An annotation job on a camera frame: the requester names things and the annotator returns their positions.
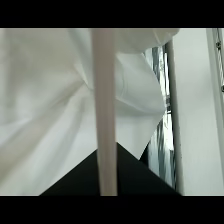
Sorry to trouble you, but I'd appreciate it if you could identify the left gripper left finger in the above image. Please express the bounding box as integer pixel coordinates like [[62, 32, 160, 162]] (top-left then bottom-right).
[[39, 148, 102, 197]]

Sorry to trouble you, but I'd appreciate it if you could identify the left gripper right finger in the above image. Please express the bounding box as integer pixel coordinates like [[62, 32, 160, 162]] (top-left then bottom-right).
[[115, 141, 183, 197]]

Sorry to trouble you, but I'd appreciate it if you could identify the white long-sleeved shirt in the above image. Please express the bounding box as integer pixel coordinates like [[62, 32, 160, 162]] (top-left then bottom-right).
[[0, 28, 181, 197]]

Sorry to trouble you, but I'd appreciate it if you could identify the silver frame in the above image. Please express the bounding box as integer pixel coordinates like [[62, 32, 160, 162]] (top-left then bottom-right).
[[164, 28, 224, 197]]

